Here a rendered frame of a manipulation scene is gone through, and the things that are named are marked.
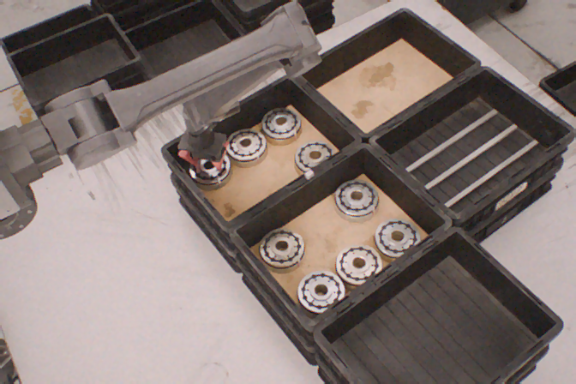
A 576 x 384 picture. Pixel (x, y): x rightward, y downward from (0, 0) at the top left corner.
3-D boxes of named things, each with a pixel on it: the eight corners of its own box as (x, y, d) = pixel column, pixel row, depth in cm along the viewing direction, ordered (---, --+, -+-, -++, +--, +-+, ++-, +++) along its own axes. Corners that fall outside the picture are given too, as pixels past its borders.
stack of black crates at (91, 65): (75, 188, 256) (31, 107, 220) (49, 138, 272) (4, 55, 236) (169, 142, 267) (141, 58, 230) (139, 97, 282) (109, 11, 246)
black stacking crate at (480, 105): (448, 249, 154) (456, 223, 145) (364, 171, 169) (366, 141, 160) (565, 163, 166) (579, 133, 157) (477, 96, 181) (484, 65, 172)
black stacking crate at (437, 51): (363, 170, 169) (365, 141, 160) (293, 103, 184) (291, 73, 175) (476, 95, 181) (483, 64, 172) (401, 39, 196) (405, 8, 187)
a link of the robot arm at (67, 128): (29, 122, 93) (47, 156, 93) (97, 91, 95) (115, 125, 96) (37, 133, 102) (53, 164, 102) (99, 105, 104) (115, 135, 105)
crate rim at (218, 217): (227, 235, 149) (225, 229, 147) (159, 153, 164) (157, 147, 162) (364, 147, 161) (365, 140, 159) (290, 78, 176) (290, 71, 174)
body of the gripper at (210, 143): (188, 132, 163) (183, 111, 157) (227, 139, 160) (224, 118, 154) (178, 152, 159) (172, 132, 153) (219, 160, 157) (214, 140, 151)
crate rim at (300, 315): (309, 334, 134) (309, 329, 132) (227, 235, 149) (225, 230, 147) (454, 228, 146) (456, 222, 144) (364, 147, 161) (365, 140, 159)
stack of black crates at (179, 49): (169, 141, 267) (149, 80, 239) (139, 96, 283) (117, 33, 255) (255, 99, 277) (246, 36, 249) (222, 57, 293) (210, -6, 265)
